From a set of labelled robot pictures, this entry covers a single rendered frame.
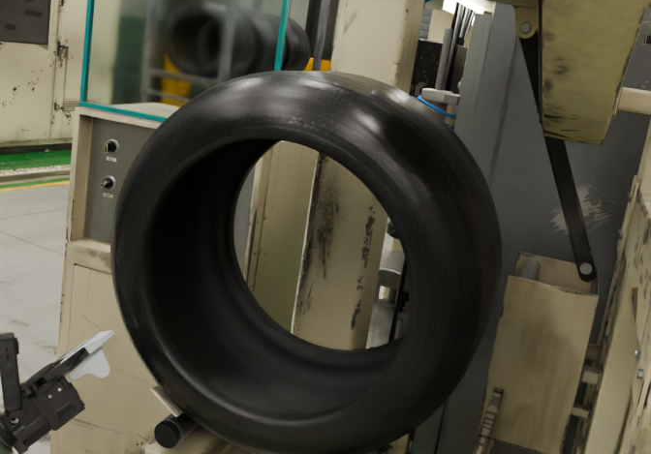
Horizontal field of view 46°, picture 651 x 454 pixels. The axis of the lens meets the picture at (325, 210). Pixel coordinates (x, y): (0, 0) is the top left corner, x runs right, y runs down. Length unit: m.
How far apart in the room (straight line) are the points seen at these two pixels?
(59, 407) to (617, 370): 0.89
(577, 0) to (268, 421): 0.73
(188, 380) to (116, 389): 1.05
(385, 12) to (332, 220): 0.39
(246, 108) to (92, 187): 1.16
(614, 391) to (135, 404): 1.32
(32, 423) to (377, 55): 0.83
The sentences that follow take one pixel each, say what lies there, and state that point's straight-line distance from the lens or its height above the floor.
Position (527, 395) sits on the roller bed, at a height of 1.00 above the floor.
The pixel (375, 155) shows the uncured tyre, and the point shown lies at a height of 1.40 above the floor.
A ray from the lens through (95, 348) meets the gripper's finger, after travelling 1.25.
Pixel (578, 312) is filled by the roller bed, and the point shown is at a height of 1.17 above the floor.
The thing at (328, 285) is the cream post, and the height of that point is 1.08.
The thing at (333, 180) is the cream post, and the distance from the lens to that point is 1.45.
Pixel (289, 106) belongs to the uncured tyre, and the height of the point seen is 1.44.
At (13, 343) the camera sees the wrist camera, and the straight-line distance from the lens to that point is 1.24.
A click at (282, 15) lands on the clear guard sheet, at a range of 1.89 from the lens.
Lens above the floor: 1.54
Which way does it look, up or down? 13 degrees down
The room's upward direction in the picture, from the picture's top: 9 degrees clockwise
